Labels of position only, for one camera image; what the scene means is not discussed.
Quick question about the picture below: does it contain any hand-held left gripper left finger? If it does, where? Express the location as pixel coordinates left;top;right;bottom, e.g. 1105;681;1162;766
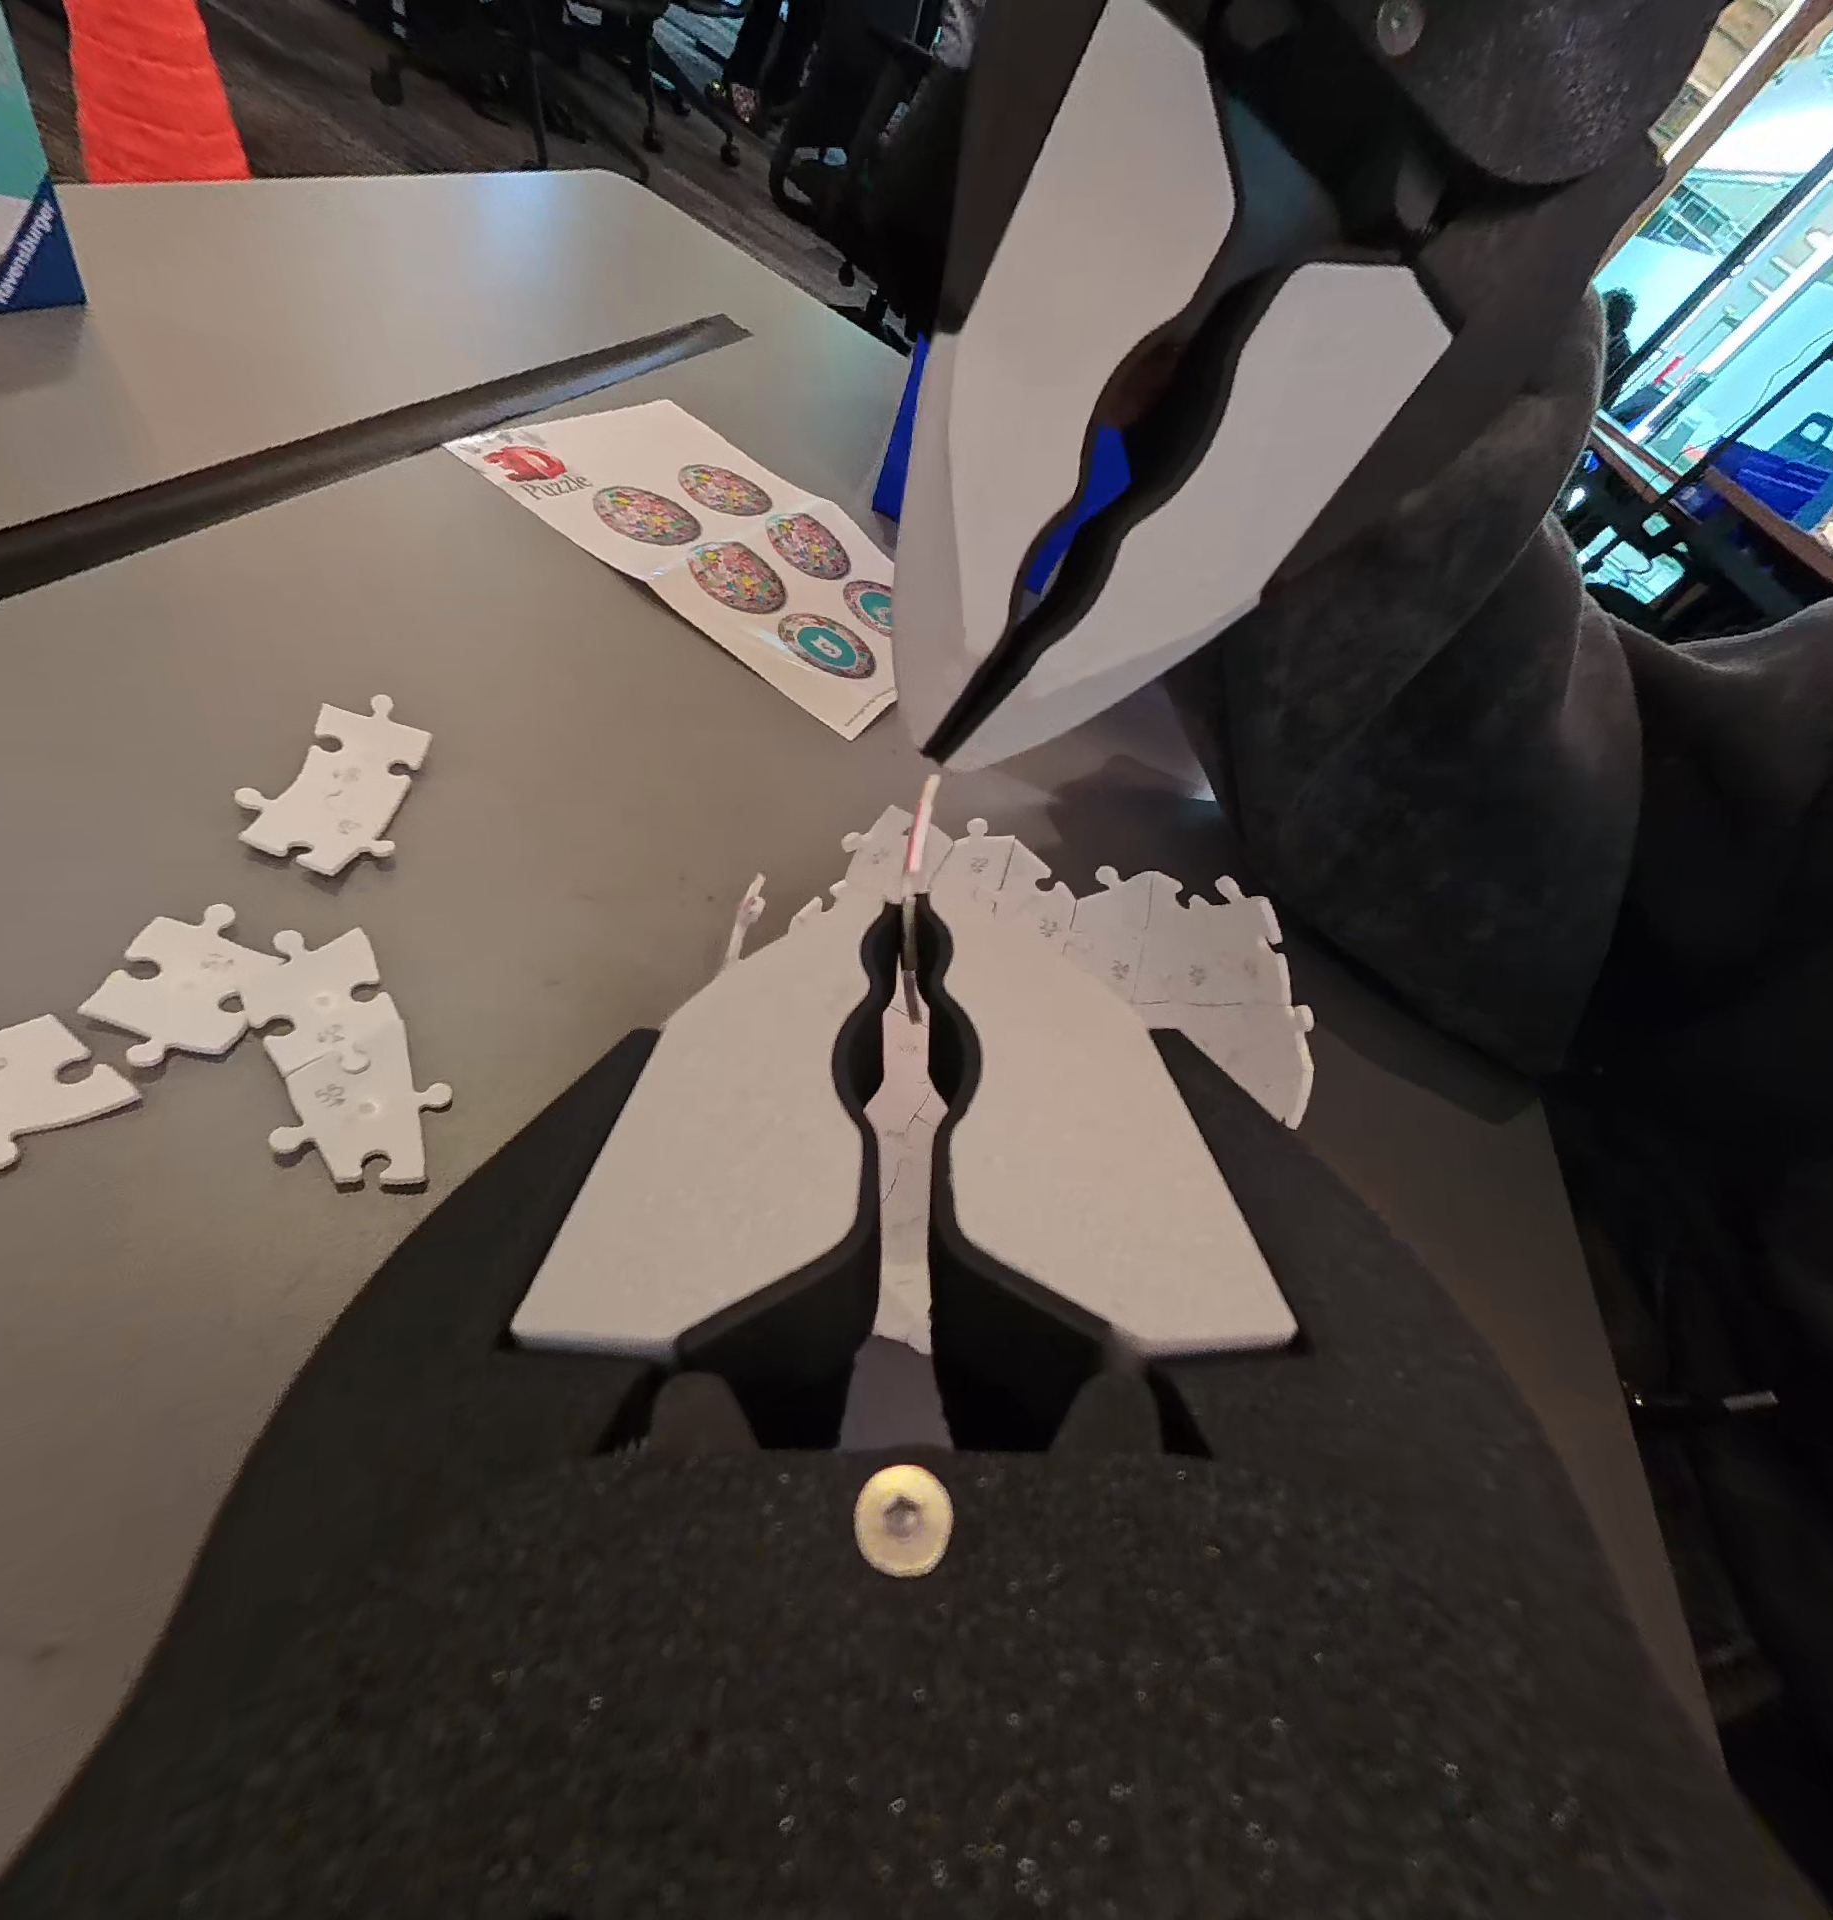
512;895;911;1374

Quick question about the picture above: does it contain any black office chair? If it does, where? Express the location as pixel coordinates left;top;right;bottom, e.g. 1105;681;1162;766
760;0;963;317

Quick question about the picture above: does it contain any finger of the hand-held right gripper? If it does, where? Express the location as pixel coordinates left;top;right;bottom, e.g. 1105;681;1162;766
921;260;1462;775
897;0;1241;757

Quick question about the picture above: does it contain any puzzle pieces group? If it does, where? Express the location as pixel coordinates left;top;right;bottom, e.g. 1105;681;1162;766
0;699;450;1192

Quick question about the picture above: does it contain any printed instruction leaflet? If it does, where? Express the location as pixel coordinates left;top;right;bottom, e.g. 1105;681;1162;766
448;399;907;737

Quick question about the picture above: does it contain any partly built white puzzle ball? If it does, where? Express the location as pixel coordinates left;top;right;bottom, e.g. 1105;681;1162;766
732;804;1319;1128

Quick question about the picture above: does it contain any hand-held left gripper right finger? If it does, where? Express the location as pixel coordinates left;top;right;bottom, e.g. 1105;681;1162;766
911;899;1298;1374

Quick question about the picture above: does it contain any orange object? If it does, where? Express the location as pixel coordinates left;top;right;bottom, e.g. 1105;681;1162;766
64;0;250;186

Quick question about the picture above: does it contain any colourful puzzle ball box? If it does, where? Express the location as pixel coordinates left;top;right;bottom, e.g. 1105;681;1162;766
0;0;96;321

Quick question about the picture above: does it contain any single white puzzle piece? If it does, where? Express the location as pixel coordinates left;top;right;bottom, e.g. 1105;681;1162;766
889;771;954;1005

